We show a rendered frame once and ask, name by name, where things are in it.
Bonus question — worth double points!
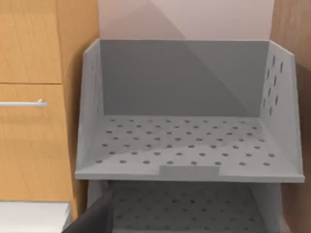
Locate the long metal handle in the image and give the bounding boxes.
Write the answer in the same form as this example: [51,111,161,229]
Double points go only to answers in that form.
[0,98,48,108]

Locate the wooden drawer front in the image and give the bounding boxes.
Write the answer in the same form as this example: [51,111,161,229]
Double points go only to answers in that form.
[0,83,74,202]

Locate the grey pierced shelf tray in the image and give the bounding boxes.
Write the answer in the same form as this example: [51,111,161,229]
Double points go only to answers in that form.
[74,38,305,183]

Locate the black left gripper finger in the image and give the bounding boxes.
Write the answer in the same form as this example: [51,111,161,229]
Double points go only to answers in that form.
[62,189,114,233]

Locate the grey pierced drawer inside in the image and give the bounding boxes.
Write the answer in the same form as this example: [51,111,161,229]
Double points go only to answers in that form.
[85,180,286,233]

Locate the wooden cupboard door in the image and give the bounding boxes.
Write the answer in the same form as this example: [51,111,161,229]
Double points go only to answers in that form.
[0,0,63,85]

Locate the wooden side panel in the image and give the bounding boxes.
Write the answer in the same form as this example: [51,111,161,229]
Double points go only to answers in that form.
[267,0,311,233]

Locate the wooden cupboard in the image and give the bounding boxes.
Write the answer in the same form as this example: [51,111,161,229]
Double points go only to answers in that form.
[0,0,103,217]

